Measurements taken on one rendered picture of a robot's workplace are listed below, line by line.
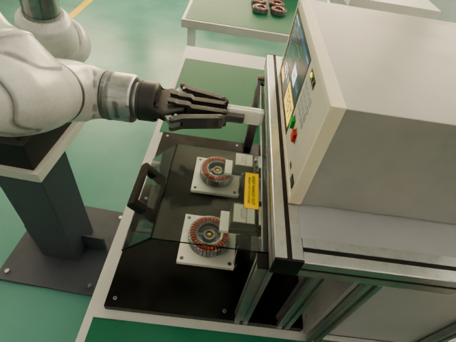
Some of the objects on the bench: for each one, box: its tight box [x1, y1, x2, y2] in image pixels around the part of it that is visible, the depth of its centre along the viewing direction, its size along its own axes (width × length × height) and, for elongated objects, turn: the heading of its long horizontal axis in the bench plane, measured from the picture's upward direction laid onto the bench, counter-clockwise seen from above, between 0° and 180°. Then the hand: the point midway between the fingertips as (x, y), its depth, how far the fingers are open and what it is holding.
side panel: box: [305, 284, 456, 342], centre depth 63 cm, size 28×3×32 cm, turn 79°
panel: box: [299, 276, 359, 334], centre depth 85 cm, size 1×66×30 cm, turn 169°
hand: (244, 115), depth 59 cm, fingers closed
